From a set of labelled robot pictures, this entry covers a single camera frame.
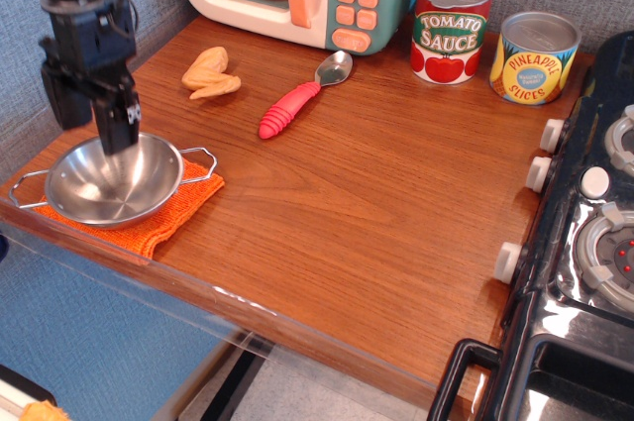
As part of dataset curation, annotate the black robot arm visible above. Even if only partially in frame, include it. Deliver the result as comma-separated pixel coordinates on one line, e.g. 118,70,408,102
40,0,141,156

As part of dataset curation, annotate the white stove knob top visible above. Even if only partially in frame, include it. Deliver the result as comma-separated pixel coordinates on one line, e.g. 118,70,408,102
540,119,566,154

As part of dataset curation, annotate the tomato sauce can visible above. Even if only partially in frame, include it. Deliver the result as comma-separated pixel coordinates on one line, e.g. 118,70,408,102
410,0,492,85

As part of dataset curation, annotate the pineapple slices can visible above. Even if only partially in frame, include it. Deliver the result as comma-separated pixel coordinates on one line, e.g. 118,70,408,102
489,11,581,106

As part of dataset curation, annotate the black toy stove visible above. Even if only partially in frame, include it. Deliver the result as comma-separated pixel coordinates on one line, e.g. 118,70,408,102
429,32,633,420

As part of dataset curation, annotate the clear acrylic table guard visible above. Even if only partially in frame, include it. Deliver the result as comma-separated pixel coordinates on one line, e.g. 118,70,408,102
1,191,507,405

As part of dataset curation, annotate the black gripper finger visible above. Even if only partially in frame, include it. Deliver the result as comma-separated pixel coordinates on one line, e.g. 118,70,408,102
41,61,93,131
92,86,142,156

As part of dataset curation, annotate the orange object bottom left corner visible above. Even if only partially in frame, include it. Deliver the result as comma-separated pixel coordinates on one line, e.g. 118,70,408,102
19,400,70,421

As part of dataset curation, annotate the white stove knob bottom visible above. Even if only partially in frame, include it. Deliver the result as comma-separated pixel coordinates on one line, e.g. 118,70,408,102
493,242,522,284

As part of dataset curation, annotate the white stove knob middle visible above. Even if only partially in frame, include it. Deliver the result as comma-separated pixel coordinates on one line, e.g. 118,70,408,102
525,157,552,193

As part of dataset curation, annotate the stainless steel bowl with handles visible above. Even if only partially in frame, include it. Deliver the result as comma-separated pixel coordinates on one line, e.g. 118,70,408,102
8,133,218,230

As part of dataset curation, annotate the orange knitted cloth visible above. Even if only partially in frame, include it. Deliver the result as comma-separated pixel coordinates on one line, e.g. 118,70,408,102
35,173,225,260

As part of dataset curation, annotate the white stove knob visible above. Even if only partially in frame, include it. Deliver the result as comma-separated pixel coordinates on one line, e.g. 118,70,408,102
525,157,552,193
493,242,522,284
540,119,566,154

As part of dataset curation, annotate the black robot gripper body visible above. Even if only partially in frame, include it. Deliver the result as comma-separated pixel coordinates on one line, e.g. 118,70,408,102
40,0,139,102

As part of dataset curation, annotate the toy spoon with pink handle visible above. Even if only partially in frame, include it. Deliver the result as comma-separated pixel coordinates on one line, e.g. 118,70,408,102
258,51,353,140

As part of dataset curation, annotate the plastic toy chicken wing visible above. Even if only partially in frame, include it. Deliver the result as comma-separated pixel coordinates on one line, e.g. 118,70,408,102
181,47,242,100

